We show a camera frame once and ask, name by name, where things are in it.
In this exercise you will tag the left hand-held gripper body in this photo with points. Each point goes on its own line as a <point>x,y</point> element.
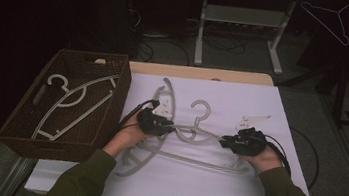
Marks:
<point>152,122</point>

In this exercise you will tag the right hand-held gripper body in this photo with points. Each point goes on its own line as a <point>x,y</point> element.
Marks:
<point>247,142</point>

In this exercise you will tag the grey plastic clothes hanger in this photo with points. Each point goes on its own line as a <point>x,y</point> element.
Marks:
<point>195,161</point>
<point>81,116</point>
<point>172,92</point>

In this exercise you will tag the brown wicker basket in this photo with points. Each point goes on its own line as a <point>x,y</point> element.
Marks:
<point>25,120</point>

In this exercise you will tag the person's right hand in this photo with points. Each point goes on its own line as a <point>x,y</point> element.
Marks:
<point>265,161</point>

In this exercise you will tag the person's left hand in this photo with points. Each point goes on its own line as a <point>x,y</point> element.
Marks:
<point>127,136</point>

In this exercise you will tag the white table mat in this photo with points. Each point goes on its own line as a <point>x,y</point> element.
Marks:
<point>217,194</point>

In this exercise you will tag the black metal stand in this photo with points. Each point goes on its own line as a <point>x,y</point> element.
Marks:
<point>340,98</point>

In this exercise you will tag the metal stand frame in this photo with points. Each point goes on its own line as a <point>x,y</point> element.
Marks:
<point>243,15</point>

